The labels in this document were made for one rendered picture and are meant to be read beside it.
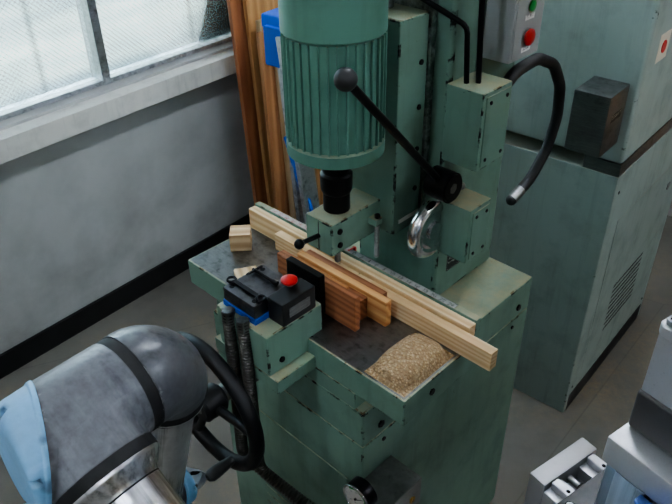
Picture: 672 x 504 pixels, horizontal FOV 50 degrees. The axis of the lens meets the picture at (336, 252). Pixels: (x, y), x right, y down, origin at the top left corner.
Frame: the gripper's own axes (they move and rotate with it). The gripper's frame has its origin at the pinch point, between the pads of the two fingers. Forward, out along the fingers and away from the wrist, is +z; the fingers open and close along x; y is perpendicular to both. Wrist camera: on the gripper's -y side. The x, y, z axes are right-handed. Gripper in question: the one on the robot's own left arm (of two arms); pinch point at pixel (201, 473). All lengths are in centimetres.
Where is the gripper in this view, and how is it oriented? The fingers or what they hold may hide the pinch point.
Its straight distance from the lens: 139.9
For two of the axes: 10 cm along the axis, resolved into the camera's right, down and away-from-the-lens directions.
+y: -3.3, 9.2, 2.0
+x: 7.2, 3.8, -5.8
